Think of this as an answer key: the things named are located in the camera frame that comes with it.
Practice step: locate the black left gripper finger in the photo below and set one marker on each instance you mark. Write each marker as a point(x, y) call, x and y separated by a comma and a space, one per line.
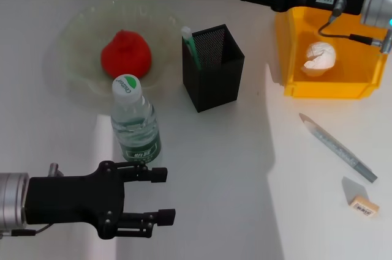
point(159, 175)
point(165, 217)

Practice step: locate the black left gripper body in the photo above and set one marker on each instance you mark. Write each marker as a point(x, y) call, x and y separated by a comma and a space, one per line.
point(70, 200)

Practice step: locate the clear green-label water bottle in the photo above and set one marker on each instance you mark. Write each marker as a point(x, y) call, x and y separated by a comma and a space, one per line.
point(136, 131)

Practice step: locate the white paper ball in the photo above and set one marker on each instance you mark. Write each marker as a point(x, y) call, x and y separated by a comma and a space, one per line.
point(320, 58)

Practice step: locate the mint green pen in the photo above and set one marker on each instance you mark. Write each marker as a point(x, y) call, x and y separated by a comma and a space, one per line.
point(191, 46)

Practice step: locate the red knitted orange fruit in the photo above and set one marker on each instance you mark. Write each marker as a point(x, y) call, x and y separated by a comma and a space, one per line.
point(127, 55)

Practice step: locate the beige eraser with barcode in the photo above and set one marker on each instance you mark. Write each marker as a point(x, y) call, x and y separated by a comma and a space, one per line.
point(364, 207)

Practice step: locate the black mesh pen holder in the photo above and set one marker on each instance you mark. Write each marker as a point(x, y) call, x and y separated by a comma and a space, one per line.
point(214, 88)

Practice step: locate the clear glass fruit plate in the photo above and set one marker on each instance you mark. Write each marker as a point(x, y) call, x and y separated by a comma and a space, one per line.
point(76, 43)

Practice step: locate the yellow plastic bin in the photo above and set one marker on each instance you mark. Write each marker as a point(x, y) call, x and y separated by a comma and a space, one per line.
point(352, 70)

